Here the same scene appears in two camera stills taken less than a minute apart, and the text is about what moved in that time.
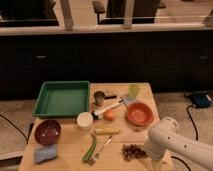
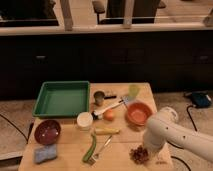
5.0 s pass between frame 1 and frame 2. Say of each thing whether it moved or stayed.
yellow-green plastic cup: stayed
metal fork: stayed
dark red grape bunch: moved
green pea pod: stayed
